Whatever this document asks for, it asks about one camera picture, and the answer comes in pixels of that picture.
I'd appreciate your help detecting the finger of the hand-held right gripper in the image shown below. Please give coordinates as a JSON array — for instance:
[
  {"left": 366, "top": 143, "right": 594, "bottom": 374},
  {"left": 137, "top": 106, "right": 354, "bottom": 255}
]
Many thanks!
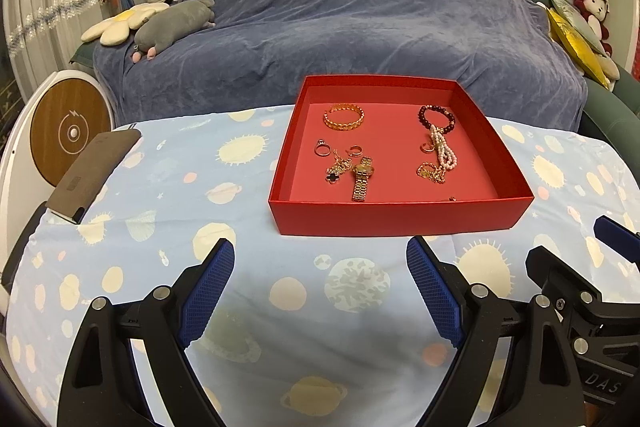
[
  {"left": 594, "top": 215, "right": 640, "bottom": 264},
  {"left": 525, "top": 245, "right": 607, "bottom": 324}
]

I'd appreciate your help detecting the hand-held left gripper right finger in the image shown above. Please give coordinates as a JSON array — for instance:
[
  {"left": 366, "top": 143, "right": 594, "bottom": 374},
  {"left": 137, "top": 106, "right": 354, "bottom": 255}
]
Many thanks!
[{"left": 406, "top": 235, "right": 586, "bottom": 427}]

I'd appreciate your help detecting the red cardboard box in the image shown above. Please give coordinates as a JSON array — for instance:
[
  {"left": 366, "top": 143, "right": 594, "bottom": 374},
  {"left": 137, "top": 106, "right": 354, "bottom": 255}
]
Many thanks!
[{"left": 268, "top": 75, "right": 534, "bottom": 238}]

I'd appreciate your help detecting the silver cushion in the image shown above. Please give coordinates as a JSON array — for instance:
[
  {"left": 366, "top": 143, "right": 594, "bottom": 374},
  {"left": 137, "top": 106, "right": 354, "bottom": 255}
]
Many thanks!
[{"left": 546, "top": 0, "right": 606, "bottom": 55}]

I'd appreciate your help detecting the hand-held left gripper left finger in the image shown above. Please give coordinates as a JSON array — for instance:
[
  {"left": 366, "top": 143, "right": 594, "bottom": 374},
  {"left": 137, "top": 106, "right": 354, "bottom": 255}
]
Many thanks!
[{"left": 56, "top": 237, "right": 236, "bottom": 427}]

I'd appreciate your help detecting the gold chain bangle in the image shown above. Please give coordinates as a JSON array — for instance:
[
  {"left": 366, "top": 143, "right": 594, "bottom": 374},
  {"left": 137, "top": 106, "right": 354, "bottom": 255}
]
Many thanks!
[{"left": 322, "top": 103, "right": 365, "bottom": 131}]

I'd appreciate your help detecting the flower shaped pillow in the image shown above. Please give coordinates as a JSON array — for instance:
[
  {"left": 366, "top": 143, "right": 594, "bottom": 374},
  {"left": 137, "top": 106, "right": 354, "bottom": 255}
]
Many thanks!
[{"left": 81, "top": 2, "right": 171, "bottom": 46}]

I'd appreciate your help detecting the gold chain necklace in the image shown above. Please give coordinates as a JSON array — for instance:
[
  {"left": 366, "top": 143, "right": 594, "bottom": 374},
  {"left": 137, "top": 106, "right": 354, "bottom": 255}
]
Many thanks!
[{"left": 416, "top": 161, "right": 448, "bottom": 185}]

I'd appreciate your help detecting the gold wristwatch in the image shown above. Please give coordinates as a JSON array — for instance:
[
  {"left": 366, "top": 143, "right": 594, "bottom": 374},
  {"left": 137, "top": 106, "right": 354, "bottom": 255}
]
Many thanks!
[{"left": 351, "top": 156, "right": 376, "bottom": 202}]

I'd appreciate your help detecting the pearl bead bracelet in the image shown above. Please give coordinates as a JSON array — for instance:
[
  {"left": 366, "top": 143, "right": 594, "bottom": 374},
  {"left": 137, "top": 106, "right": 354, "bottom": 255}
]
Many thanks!
[{"left": 429, "top": 125, "right": 460, "bottom": 172}]

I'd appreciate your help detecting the blue-covered sofa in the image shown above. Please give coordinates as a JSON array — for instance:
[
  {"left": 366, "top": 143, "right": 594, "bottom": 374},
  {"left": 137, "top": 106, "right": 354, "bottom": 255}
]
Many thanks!
[{"left": 92, "top": 0, "right": 590, "bottom": 130}]

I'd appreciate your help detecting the gold necklace with black clover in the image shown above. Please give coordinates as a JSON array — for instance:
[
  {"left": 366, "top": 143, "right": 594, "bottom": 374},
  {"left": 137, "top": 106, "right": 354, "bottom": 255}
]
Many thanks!
[{"left": 322, "top": 149, "right": 357, "bottom": 184}]

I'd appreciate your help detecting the green sofa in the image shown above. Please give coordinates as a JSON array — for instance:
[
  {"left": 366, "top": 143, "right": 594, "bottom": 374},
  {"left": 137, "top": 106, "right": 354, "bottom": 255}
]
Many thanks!
[{"left": 520, "top": 0, "right": 640, "bottom": 142}]

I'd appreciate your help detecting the round white wooden device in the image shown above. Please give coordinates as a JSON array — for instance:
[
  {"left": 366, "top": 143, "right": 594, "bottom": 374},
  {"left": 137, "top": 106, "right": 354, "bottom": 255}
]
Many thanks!
[{"left": 0, "top": 69, "right": 115, "bottom": 228}]

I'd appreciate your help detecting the grey plush toy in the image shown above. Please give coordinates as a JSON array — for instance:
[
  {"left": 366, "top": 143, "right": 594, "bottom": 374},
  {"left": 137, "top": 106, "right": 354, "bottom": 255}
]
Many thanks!
[{"left": 131, "top": 0, "right": 217, "bottom": 64}]

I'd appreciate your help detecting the gold cushion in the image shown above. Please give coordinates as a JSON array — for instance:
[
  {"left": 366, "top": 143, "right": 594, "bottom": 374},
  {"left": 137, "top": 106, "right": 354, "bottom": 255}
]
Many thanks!
[{"left": 546, "top": 7, "right": 612, "bottom": 88}]

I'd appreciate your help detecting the brown notebook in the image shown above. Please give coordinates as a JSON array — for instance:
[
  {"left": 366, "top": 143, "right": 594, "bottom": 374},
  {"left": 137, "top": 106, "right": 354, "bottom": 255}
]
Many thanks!
[{"left": 45, "top": 128, "right": 142, "bottom": 225}]

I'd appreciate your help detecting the red monkey plush toy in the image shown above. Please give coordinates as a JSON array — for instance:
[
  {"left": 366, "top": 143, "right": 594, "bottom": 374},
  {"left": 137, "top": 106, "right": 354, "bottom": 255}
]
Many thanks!
[{"left": 573, "top": 0, "right": 613, "bottom": 56}]

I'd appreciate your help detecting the dark red bead bracelet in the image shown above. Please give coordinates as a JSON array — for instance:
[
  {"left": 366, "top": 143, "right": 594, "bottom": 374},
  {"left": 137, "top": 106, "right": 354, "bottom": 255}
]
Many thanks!
[{"left": 418, "top": 105, "right": 456, "bottom": 134}]

